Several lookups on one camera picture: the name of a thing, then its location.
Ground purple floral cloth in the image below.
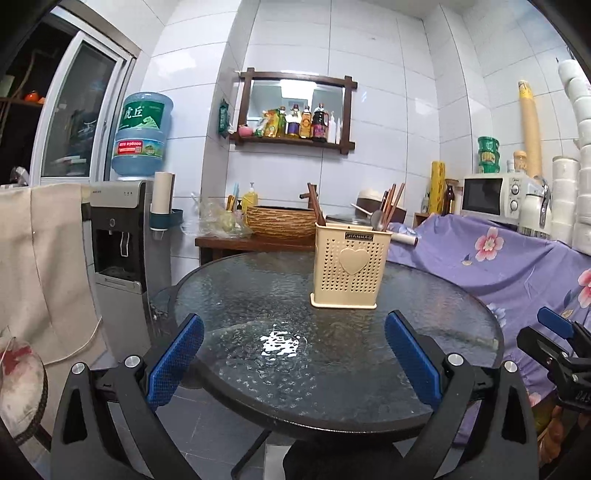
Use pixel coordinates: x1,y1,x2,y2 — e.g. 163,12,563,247
385,213,591,416

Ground yellow wrap roll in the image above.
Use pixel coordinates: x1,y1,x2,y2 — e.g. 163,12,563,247
430,161,448,214

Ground green hanging packet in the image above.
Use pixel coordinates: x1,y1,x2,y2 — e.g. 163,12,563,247
218,99,233,138

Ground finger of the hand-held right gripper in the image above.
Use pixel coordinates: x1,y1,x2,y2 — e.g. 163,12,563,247
516,326,575,372
537,307,591,356

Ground blue water jug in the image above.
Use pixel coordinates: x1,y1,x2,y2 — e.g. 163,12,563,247
111,91,175,181

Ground beige cloth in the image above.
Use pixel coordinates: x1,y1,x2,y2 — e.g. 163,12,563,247
0,183,105,365

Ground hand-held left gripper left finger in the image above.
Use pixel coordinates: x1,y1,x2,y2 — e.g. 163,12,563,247
51,313,205,480

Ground teal cup holder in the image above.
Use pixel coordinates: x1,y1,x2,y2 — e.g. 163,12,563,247
149,209,184,241

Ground sliding glass window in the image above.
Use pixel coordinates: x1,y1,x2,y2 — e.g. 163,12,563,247
30,9,139,185

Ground dark soy sauce bottle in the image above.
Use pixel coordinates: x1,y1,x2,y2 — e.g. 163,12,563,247
311,102,329,141

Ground white thermos jug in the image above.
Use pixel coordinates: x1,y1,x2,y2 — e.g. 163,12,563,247
518,180,552,240

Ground round cushioned stool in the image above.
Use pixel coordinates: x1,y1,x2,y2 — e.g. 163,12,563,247
0,336,49,446

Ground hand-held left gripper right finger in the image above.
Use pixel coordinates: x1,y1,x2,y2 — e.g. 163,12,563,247
385,310,540,480

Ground dark wooden shelf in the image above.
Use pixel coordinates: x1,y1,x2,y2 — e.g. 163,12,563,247
0,23,65,185

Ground tall beige cup sleeve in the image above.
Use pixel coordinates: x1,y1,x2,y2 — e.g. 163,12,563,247
517,80,543,178

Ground grey water dispenser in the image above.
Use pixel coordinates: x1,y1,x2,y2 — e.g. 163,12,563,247
82,180,155,356

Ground clear plastic bag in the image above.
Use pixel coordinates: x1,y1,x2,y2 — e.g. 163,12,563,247
182,194,252,239

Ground brown white rice cooker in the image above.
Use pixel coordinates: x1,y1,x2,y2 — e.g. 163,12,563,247
351,188,408,222

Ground green instant noodle cups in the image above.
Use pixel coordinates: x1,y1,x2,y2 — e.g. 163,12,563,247
477,136,501,174

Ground beige perforated utensil holder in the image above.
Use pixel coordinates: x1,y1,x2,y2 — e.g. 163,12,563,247
310,222,393,309

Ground yellow seasoning packets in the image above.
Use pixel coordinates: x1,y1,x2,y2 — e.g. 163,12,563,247
255,111,278,138

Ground white power cable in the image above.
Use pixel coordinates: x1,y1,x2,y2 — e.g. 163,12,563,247
44,316,102,365

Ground white microwave oven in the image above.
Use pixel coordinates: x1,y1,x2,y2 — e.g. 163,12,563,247
461,172,539,220

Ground stack of white paper rolls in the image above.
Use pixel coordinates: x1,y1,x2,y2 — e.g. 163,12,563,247
550,58,591,257

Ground woven basket sink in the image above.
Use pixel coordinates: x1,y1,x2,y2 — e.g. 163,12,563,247
246,205,319,238

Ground wooden framed mirror shelf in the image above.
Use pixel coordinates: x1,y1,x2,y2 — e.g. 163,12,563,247
229,68,358,155

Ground wooden counter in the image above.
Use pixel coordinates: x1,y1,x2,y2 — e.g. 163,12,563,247
195,233,317,266

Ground round glass table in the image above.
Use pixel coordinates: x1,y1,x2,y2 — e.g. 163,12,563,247
150,250,505,478

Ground person's dark trouser leg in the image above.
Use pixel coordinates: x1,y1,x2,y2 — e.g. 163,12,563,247
283,438,407,480

